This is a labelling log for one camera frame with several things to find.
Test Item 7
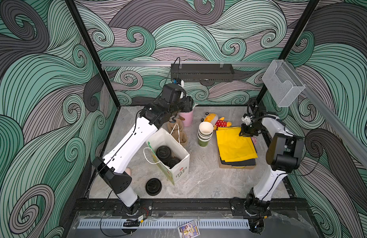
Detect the white paper bag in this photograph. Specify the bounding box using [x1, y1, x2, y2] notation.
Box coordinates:
[143, 124, 190, 185]

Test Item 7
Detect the black cup lid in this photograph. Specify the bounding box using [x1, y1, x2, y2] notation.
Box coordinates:
[167, 157, 181, 169]
[156, 146, 172, 163]

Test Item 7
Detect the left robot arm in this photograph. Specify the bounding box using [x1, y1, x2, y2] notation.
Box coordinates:
[92, 83, 193, 208]

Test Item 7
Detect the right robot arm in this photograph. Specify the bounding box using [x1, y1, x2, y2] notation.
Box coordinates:
[239, 114, 304, 210]

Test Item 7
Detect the pink straw holder cup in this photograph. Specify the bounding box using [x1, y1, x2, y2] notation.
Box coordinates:
[179, 111, 194, 128]

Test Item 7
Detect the yellow napkin stack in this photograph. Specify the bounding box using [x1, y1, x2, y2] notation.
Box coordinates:
[216, 127, 258, 162]

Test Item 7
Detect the brown cardboard cup carrier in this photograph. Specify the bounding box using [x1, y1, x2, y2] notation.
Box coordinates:
[167, 119, 188, 147]

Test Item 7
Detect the yellow plush toy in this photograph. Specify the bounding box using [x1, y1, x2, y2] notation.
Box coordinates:
[201, 112, 232, 130]

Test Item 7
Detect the stack of paper cups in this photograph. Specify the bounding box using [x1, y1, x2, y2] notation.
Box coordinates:
[197, 122, 214, 147]

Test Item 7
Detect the stack of black lids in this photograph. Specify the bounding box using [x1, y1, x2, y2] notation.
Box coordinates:
[145, 178, 162, 196]

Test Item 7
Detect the colourful card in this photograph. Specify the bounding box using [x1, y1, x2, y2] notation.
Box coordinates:
[178, 221, 200, 238]

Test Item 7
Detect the black wall shelf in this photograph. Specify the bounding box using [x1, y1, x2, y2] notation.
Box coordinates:
[171, 62, 235, 82]

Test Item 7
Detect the clear acrylic wall holder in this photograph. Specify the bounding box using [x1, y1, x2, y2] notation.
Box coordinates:
[262, 59, 305, 108]

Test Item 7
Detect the white cable duct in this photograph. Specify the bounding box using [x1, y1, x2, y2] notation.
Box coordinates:
[77, 219, 250, 230]

